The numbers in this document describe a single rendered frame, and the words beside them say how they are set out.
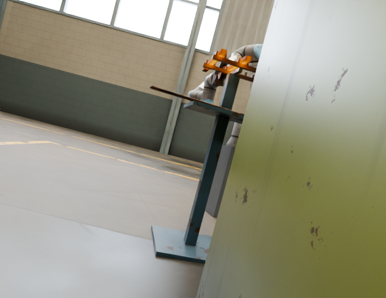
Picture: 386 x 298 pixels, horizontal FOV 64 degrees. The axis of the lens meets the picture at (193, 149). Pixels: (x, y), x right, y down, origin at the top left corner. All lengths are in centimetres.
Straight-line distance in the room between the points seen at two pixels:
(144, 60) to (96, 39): 140
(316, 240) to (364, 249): 9
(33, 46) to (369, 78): 964
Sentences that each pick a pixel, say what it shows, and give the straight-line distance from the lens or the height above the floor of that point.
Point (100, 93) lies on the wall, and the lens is 903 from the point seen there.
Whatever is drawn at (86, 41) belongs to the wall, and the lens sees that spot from 941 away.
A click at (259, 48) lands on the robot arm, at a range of 245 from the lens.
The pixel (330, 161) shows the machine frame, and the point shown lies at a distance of 44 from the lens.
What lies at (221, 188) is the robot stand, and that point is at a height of 25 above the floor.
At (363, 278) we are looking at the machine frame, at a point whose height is 49.
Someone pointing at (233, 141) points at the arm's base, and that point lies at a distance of 263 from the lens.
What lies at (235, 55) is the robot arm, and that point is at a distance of 252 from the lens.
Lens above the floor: 58
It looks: 2 degrees down
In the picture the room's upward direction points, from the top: 15 degrees clockwise
